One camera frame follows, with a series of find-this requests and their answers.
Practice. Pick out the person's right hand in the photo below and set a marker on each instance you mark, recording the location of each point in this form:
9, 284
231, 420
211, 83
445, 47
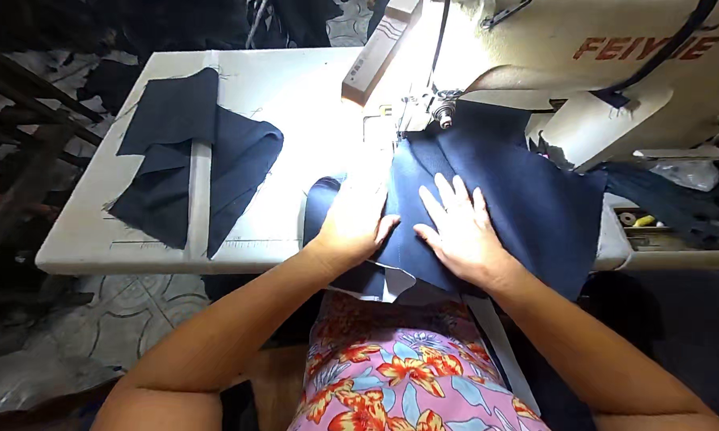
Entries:
470, 242

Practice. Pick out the person's left hand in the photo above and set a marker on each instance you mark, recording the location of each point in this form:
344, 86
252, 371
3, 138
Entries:
344, 230

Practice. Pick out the person's right ring finger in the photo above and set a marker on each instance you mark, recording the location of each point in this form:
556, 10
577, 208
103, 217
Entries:
460, 190

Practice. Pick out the person's right thumb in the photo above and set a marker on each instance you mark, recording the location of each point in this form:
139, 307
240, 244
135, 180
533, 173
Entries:
427, 235

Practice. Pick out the person's right index finger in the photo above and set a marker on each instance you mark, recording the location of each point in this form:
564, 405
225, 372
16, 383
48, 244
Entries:
431, 205

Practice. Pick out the person's right middle finger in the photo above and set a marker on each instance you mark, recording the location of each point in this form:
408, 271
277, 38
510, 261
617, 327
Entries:
444, 191

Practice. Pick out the person's left fingers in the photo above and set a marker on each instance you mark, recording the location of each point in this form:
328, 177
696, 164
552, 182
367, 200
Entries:
370, 173

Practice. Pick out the person's left thumb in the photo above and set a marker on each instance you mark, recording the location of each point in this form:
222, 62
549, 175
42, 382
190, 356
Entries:
387, 228

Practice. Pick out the person's right little finger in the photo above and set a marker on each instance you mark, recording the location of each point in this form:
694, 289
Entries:
480, 205

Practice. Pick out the navy blue fabric garment piece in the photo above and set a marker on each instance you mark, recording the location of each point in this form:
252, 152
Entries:
515, 173

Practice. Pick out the person's right forearm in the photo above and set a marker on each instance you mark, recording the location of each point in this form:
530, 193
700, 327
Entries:
587, 347

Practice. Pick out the person's left forearm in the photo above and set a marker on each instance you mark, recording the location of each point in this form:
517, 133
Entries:
234, 323

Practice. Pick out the white sewing table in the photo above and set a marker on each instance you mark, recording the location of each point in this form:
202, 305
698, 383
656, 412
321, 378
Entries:
270, 221

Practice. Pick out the long narrow cardboard box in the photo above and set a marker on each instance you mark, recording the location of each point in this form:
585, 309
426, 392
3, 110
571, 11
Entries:
378, 54

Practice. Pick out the person's body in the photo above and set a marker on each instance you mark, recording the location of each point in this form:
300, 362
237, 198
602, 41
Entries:
401, 371

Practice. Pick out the long white edged strip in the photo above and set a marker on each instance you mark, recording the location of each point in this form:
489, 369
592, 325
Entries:
506, 353

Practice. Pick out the cream industrial sewing machine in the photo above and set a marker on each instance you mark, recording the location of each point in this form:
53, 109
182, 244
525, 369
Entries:
527, 60

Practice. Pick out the round metal bobbin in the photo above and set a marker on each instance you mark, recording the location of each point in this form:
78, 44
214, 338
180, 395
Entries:
627, 219

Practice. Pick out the yellow thread spool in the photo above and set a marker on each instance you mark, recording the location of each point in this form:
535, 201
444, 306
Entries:
644, 221

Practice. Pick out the open drawer tray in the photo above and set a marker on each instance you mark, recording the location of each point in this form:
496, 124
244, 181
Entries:
650, 236

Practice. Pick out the heap of dark fabric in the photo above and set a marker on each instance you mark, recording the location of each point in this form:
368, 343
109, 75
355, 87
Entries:
665, 197

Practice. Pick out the brown wooden stool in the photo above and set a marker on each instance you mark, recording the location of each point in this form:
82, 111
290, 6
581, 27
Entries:
279, 380

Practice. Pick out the folded dark navy fabric pieces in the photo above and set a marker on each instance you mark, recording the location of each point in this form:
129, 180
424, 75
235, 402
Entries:
168, 114

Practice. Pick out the clear plastic bag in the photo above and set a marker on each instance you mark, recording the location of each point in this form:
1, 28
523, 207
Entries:
691, 172

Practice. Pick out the pile of black cloth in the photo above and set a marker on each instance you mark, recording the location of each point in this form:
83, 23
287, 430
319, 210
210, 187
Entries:
174, 24

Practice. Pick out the dark wooden rack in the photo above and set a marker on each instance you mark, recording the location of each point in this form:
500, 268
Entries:
42, 108

